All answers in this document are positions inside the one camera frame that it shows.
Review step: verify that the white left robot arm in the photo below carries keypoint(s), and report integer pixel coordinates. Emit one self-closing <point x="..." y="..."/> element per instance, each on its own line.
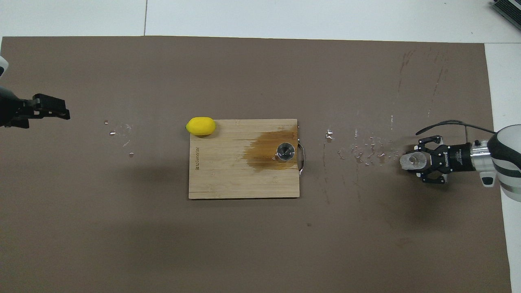
<point x="2" y="65"/>

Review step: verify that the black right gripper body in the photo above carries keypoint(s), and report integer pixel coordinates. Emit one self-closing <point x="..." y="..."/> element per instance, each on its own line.
<point x="454" y="159"/>

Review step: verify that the metal jigger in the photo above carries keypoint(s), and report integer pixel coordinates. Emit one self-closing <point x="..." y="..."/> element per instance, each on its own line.
<point x="285" y="151"/>

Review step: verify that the grey ribbed device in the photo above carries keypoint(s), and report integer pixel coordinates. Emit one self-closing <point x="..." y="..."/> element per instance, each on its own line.
<point x="508" y="10"/>

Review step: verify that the brown table mat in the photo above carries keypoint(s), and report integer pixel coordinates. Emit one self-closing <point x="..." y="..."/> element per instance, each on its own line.
<point x="260" y="244"/>

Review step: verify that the wooden cutting board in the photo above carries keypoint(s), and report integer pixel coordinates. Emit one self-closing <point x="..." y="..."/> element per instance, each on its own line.
<point x="228" y="175"/>

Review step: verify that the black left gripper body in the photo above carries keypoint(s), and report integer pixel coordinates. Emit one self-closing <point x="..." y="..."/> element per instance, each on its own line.
<point x="14" y="112"/>

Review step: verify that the yellow lemon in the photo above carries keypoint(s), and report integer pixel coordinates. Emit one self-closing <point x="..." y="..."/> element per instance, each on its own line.
<point x="200" y="126"/>

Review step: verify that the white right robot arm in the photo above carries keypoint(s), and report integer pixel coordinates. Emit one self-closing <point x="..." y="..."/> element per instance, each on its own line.
<point x="504" y="162"/>

